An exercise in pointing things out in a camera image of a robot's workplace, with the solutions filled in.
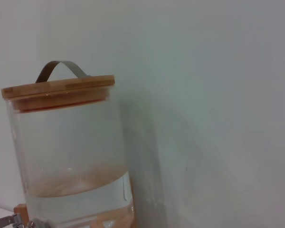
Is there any chrome faucet tap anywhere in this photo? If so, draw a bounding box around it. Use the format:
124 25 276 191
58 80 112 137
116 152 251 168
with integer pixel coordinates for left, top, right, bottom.
0 212 50 228

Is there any clear glass dispenser jar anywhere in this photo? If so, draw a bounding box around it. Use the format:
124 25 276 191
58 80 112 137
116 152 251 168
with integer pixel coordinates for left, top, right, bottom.
4 95 136 228

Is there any round wooden jar lid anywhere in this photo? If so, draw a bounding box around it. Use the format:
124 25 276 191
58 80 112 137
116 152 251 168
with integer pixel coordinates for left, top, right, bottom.
1 75 115 113

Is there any wooden dispenser stand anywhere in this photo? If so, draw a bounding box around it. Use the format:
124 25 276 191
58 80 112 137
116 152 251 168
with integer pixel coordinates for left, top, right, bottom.
13 177 138 228

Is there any grey metal lid handle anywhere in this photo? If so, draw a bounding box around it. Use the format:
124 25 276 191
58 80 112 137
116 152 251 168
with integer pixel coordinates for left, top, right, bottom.
35 60 91 84

